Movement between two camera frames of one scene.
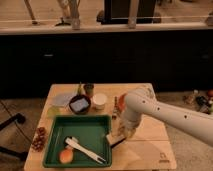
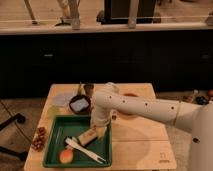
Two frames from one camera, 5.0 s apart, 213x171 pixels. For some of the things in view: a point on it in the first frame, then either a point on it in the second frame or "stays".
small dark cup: [89, 87] stays
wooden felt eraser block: [114, 138] -> [87, 136]
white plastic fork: [74, 142] stays
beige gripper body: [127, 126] -> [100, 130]
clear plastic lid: [60, 99] stays
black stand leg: [20, 118] stays
